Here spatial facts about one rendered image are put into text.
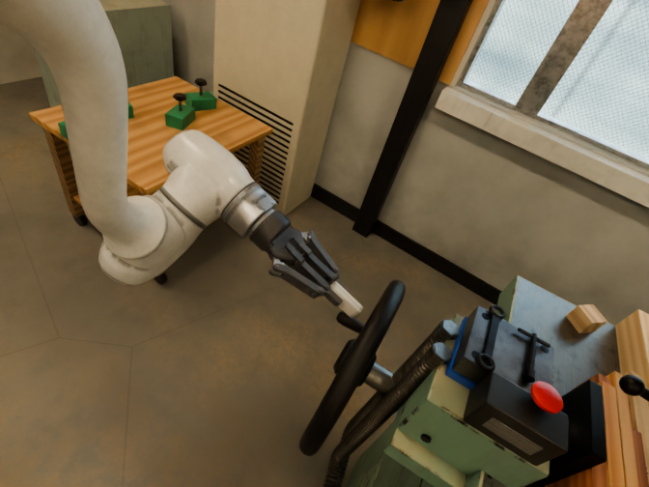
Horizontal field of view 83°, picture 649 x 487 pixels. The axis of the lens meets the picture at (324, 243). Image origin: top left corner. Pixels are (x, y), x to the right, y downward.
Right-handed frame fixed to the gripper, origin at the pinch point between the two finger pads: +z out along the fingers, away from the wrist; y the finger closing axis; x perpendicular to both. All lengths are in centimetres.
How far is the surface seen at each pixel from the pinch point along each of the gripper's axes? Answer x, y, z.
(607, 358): -23.5, 8.4, 34.5
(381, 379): -6.9, -11.9, 10.0
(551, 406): -29.9, -17.2, 15.4
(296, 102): 37, 93, -57
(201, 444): 82, -14, 7
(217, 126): 54, 66, -72
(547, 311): -20.2, 11.7, 25.1
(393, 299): -17.5, -8.8, 1.6
